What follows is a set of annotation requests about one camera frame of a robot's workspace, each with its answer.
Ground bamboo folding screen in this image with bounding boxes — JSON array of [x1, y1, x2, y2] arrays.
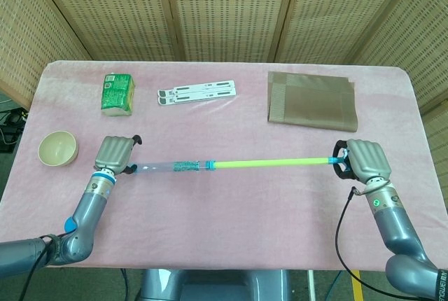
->
[[0, 0, 448, 183]]

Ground brown folded cloth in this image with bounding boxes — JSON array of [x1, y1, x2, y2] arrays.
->
[[267, 71, 359, 134]]

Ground teal cable under table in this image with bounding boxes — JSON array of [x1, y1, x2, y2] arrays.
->
[[330, 270, 344, 298]]

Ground green tissue pack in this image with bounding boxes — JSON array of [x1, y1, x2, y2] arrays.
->
[[100, 73, 137, 118]]

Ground black cable under table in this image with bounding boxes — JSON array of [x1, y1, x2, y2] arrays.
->
[[120, 267, 130, 301]]

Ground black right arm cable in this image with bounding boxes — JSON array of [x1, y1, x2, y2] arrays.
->
[[335, 186, 374, 301]]

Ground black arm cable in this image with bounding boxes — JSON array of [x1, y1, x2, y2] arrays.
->
[[17, 232, 76, 301], [335, 186, 374, 301]]

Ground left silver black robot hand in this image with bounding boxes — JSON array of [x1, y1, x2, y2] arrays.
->
[[92, 134, 144, 176]]

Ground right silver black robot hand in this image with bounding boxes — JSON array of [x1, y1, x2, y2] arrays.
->
[[332, 139, 392, 183]]

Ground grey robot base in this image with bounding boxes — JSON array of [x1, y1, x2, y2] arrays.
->
[[135, 268, 293, 301]]

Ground toy water syringe pump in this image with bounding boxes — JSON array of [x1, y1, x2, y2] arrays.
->
[[134, 148, 351, 176]]

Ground black floor equipment with cables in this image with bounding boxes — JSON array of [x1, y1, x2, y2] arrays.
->
[[0, 106, 29, 153]]

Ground white folded laptop stand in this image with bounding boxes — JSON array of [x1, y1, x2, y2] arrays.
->
[[156, 78, 239, 107]]

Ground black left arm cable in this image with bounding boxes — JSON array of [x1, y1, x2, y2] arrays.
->
[[17, 232, 76, 301]]

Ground beige bowl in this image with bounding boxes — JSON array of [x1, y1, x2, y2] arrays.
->
[[38, 130, 78, 167]]

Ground pink tablecloth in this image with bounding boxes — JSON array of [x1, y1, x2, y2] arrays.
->
[[0, 59, 448, 274]]

